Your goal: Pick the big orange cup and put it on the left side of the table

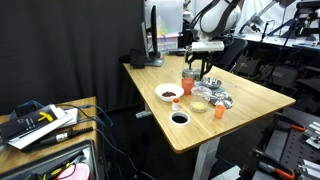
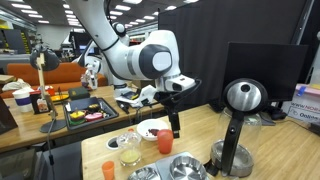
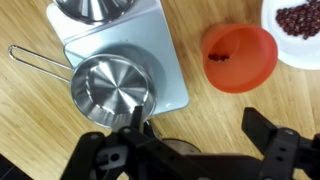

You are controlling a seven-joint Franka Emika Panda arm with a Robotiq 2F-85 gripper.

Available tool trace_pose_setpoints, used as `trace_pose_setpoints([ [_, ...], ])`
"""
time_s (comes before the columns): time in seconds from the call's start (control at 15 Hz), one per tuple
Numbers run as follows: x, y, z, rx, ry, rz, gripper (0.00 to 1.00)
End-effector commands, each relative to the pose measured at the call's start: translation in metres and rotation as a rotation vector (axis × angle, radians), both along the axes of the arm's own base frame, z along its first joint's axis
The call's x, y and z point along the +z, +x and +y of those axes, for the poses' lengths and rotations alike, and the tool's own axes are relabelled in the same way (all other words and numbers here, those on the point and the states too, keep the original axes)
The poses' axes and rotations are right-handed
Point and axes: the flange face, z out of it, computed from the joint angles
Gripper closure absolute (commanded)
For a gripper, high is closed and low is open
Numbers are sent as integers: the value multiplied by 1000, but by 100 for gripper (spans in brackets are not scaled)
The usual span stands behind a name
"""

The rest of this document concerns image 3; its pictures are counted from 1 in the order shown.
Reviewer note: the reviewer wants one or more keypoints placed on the few red beans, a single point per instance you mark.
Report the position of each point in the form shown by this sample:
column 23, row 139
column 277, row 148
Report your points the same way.
column 218, row 57

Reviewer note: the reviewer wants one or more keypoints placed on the steel bowl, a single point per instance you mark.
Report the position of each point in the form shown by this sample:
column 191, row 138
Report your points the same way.
column 93, row 10

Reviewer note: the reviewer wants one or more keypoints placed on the pile of red beans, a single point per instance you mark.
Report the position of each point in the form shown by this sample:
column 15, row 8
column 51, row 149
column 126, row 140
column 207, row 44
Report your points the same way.
column 298, row 20

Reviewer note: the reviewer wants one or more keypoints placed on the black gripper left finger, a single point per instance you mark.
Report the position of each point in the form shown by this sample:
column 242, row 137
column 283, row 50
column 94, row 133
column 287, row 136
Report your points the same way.
column 133, row 153

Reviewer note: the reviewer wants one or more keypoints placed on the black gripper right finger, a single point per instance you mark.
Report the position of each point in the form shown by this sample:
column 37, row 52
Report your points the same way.
column 290, row 156

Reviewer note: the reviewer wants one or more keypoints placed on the white bowl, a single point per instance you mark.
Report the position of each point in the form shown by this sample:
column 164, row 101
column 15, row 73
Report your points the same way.
column 293, row 51

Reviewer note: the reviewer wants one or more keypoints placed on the big orange plastic cup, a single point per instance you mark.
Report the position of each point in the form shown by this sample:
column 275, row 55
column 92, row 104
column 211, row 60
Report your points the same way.
column 246, row 68

